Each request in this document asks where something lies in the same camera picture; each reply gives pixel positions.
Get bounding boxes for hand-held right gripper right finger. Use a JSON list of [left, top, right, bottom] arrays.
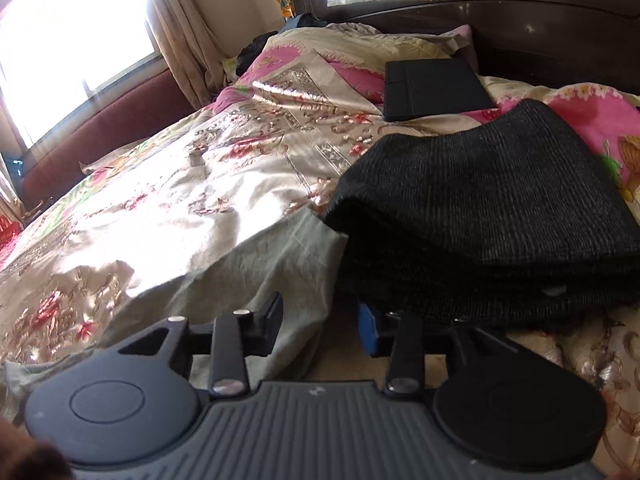
[[357, 304, 521, 396]]

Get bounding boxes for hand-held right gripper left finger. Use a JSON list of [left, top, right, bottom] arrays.
[[112, 291, 284, 397]]

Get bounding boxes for green pants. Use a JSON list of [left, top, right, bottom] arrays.
[[0, 207, 351, 403]]

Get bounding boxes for floral satin bedspread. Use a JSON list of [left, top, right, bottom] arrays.
[[0, 25, 640, 480]]

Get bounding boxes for black knitted cloth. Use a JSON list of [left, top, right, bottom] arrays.
[[322, 99, 640, 335]]

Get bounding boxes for black flat case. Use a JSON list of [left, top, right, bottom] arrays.
[[382, 58, 497, 123]]

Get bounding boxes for maroon sofa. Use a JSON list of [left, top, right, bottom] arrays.
[[15, 67, 202, 211]]

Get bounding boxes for white patterned bag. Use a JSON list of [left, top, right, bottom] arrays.
[[222, 55, 244, 84]]

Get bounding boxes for dark clothing pile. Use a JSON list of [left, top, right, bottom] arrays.
[[235, 30, 281, 79]]

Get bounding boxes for floral pillow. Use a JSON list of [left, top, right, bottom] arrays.
[[240, 24, 472, 107]]

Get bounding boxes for blue cloth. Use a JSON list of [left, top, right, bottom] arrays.
[[282, 11, 329, 31]]

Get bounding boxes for beige curtain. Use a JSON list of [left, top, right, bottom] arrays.
[[145, 0, 236, 111]]

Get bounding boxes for window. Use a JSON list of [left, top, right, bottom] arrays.
[[0, 0, 163, 152]]

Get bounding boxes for dark wooden headboard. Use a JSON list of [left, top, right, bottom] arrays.
[[290, 0, 640, 100]]

